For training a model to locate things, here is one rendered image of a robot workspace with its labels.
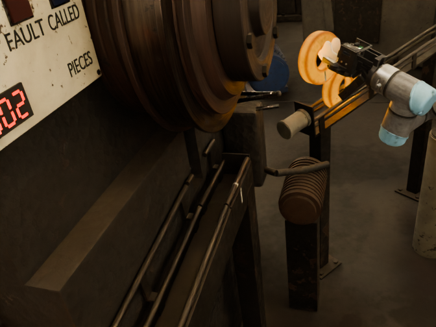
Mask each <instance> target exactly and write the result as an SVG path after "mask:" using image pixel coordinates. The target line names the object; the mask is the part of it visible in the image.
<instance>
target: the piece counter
mask: <svg viewBox="0 0 436 327"><path fill-rule="evenodd" d="M17 93H20V95H21V98H22V99H23V101H24V100H25V98H24V96H23V93H22V91H21V92H19V90H16V91H15V92H13V93H12V94H13V96H14V95H16V94H17ZM5 101H6V103H7V105H8V107H9V109H11V108H12V107H11V105H10V102H9V100H8V99H7V100H6V99H5V98H4V99H1V100H0V104H1V103H3V102H5ZM23 101H22V102H20V103H19V104H17V107H20V106H21V105H23V104H24V102H23ZM16 111H17V113H18V116H19V117H22V119H23V118H24V117H26V116H28V112H27V113H26V114H24V115H22V116H21V114H20V112H19V109H18V108H16ZM11 114H12V117H13V119H14V122H12V123H11V124H9V125H8V124H7V122H6V119H5V117H3V118H2V119H3V122H4V124H5V126H6V127H7V126H8V127H9V128H10V127H12V126H13V125H15V124H16V123H15V120H16V117H15V115H14V112H13V111H12V112H11Z"/></svg>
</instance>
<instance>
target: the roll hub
mask: <svg viewBox="0 0 436 327"><path fill-rule="evenodd" d="M211 4H212V18H213V28H214V33H215V40H216V43H217V48H218V52H219V56H220V58H221V62H222V64H223V67H224V69H225V71H226V73H227V74H228V76H229V77H230V78H231V79H232V80H234V81H262V80H263V79H264V78H265V77H263V75H262V66H263V65H264V64H268V67H269V68H270V66H271V61H272V58H273V51H274V42H275V38H274V36H273V28H274V26H276V11H277V0H211ZM250 32H253V33H254V38H255V40H254V47H253V48H252V49H248V47H247V34H248V33H250Z"/></svg>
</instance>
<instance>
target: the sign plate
mask: <svg viewBox="0 0 436 327"><path fill-rule="evenodd" d="M29 3H30V6H31V8H32V12H33V16H30V17H28V18H25V19H22V20H21V21H18V22H16V23H12V20H11V18H10V15H9V13H8V9H7V7H6V4H5V1H4V0H0V100H1V99H4V98H5V99H6V100H7V99H8V100H9V102H10V105H11V107H12V108H11V109H9V107H8V105H7V103H6V101H5V102H3V103H1V104H0V107H1V110H2V112H3V114H2V115H1V114H0V124H1V126H2V128H3V129H2V130H0V131H1V133H2V134H0V150H2V149H3V148H5V147H6V146H7V145H8V144H10V143H12V142H13V141H14V140H15V139H17V138H18V137H20V136H21V135H22V134H23V133H25V132H26V131H28V129H30V128H31V127H33V126H34V125H35V124H37V123H38V122H40V121H41V120H42V119H43V118H45V117H46V116H48V115H49V114H50V113H51V112H53V111H55V110H56V109H57V108H58V107H60V106H61V105H63V104H64V103H65V102H66V101H68V100H69V99H70V98H72V97H73V96H74V95H76V94H77V93H78V92H80V91H81V90H83V89H84V88H85V87H86V86H88V85H89V84H91V83H92V82H93V81H94V80H96V79H97V78H99V77H100V76H101V75H102V74H101V70H100V67H99V63H98V60H97V55H96V53H95V49H94V46H93V42H92V38H91V34H90V30H89V27H88V23H87V20H86V16H85V13H84V9H83V6H82V1H81V0H69V1H66V2H64V3H61V4H59V5H56V6H53V3H52V1H51V0H29ZM16 90H19V92H21V91H22V93H23V96H24V98H25V100H24V101H23V99H22V98H21V95H20V93H17V94H16V95H14V96H13V94H12V93H13V92H15V91H16ZM22 101H23V102H24V104H23V105H21V106H20V107H17V104H19V103H20V102H22ZM16 108H18V109H19V112H20V114H21V116H22V115H24V114H26V113H27V112H28V116H26V117H24V118H23V119H22V117H19V116H18V113H17V111H16ZM12 111H13V112H14V115H15V117H16V120H15V123H16V124H15V125H13V126H12V127H10V128H9V127H8V126H7V127H6V126H5V124H4V122H3V119H2V118H3V117H5V119H6V122H7V124H8V125H9V124H11V123H12V122H14V119H13V117H12V114H11V112H12Z"/></svg>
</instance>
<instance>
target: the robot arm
mask: <svg viewBox="0 0 436 327"><path fill-rule="evenodd" d="M359 42H363V43H365V44H367V47H365V48H363V47H362V46H359V45H360V43H359ZM318 56H319V58H320V59H321V60H322V63H323V64H324V65H325V66H326V67H327V68H328V69H330V70H331V71H334V72H336V73H337V74H340V75H342V76H344V77H352V78H353V79H354V78H355V79H354V80H353V81H352V82H351V83H350V84H349V85H348V86H346V87H344V88H343V89H342V90H341V92H340V93H339V94H338V96H339V97H340V98H341V100H342V101H344V100H346V99H347V100H348V99H350V98H352V97H353V96H354V95H355V93H356V92H357V91H358V90H359V89H360V88H362V87H363V86H364V85H365V84H366V85H367V86H368V87H370V88H371V89H372V90H374V91H376V92H378V93H379V94H381V95H383V96H384V97H386V98H388V99H390V100H391V102H390V104H389V106H388V109H387V111H386V114H385V117H384V119H383V122H382V124H381V125H380V126H381V128H380V131H379V138H380V139H381V140H382V141H383V142H384V143H386V144H387V145H390V146H393V147H398V146H401V145H403V144H404V143H405V142H406V140H407V139H408V137H409V134H410V132H411V131H413V130H414V129H416V128H417V127H419V126H420V125H421V124H423V123H425V122H426V121H427V120H430V119H435V118H436V89H435V88H432V87H431V86H430V85H428V84H426V83H425V82H424V81H421V80H419V79H416V78H415V77H412V76H411V75H408V74H407V73H404V72H403V71H401V70H399V69H397V68H395V67H393V66H391V65H389V64H385V61H386V59H387V56H385V55H384V54H381V53H379V52H377V51H375V50H374V49H372V45H371V44H369V43H367V42H364V41H363V40H360V39H359V38H356V42H355V44H353V43H350V44H349V43H344V44H342V45H341V43H340V39H339V38H334V39H333V40H332V42H329V41H326V42H325V44H324V46H323V48H322V49H321V50H320V51H319V53H318Z"/></svg>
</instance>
